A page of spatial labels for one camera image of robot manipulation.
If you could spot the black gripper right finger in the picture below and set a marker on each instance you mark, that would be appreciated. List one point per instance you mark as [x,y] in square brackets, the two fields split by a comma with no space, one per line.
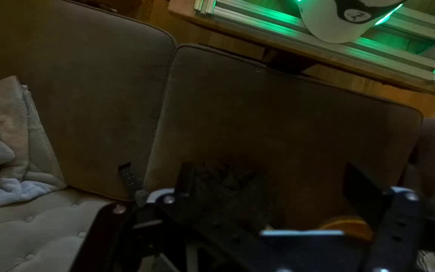
[396,226]

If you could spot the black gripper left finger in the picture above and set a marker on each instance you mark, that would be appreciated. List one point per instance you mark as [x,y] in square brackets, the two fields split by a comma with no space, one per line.
[188,186]

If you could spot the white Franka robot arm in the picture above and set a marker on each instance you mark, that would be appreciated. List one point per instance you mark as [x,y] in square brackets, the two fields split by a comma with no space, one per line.
[344,19]

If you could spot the grey tufted sofa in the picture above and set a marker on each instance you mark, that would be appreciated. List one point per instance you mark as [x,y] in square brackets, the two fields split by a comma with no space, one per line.
[257,121]

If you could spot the dark grey cloth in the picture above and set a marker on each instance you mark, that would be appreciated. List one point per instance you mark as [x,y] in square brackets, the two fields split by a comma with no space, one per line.
[233,193]

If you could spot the wooden bowl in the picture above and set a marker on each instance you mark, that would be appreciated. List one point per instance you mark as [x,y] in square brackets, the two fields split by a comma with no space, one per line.
[348,225]

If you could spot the light grey blanket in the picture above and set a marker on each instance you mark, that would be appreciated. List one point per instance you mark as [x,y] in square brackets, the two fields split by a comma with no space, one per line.
[1,145]

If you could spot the aluminium frame robot table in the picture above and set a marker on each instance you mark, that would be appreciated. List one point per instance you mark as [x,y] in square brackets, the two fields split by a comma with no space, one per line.
[288,38]

